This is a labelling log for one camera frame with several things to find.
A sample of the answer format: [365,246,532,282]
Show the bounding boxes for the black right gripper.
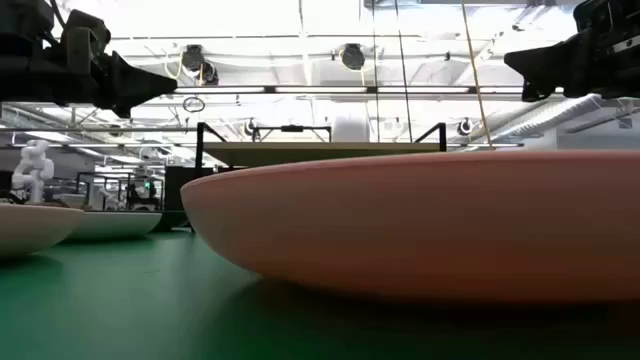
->
[503,9,640,103]

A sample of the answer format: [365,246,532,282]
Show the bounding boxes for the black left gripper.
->
[0,29,179,120]

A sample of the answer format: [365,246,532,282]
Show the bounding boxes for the pale blue plate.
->
[62,210,164,242]

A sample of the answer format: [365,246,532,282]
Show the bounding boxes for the wooden shelf black legs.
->
[194,121,449,234]

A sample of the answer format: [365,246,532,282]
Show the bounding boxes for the black background cabinet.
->
[163,166,201,214]

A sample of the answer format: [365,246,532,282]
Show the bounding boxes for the salmon plate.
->
[0,201,85,259]

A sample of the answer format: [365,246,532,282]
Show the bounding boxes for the long ceiling light strip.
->
[174,85,525,96]

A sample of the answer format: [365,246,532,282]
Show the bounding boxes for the pink plate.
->
[179,148,640,306]

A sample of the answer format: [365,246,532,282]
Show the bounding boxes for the white background column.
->
[332,113,371,144]

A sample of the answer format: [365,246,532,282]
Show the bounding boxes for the green table mat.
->
[0,227,640,360]

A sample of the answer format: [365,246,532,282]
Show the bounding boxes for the silver ceiling duct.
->
[492,93,619,146]

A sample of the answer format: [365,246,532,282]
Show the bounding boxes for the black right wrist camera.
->
[573,0,614,32]

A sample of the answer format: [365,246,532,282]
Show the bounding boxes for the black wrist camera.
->
[63,8,112,54]
[573,0,614,32]

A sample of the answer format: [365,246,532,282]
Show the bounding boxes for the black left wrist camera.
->
[63,8,112,54]

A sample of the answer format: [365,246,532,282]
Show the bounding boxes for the yellow hanging cable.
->
[459,0,496,151]

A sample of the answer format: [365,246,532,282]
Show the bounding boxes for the black background workstation frame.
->
[74,172,166,212]

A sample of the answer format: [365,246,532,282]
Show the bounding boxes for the thin black hanging cable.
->
[371,0,381,144]

